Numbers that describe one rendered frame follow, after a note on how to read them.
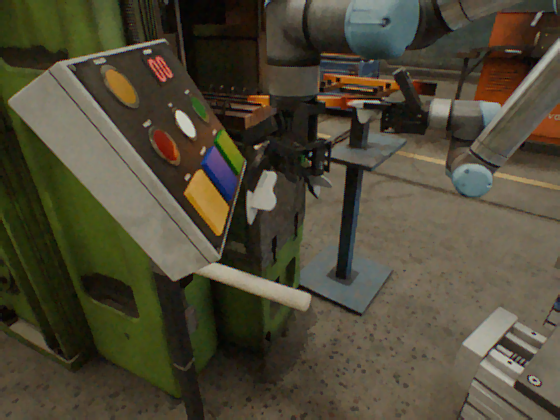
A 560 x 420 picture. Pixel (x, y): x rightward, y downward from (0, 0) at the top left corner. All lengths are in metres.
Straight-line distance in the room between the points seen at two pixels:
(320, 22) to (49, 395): 1.57
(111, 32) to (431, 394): 1.51
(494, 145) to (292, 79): 0.49
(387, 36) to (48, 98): 0.35
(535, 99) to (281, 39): 0.52
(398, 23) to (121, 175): 0.34
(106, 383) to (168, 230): 1.23
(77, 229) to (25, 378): 0.70
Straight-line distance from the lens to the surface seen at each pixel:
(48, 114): 0.45
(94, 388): 1.64
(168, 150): 0.48
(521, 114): 0.84
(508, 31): 4.34
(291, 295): 0.88
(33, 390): 1.75
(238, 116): 1.04
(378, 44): 0.42
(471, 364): 0.69
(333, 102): 1.02
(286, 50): 0.49
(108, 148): 0.43
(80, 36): 0.89
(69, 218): 1.32
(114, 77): 0.48
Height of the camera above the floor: 1.24
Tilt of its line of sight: 30 degrees down
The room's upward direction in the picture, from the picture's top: straight up
